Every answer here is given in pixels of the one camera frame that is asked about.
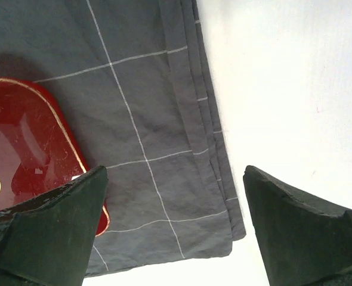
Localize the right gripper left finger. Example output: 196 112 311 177
0 166 108 285

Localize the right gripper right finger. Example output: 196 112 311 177
243 166 352 285

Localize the red rectangular tray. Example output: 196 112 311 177
0 77 111 238

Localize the grey checked cloth napkin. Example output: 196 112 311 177
0 1 246 277

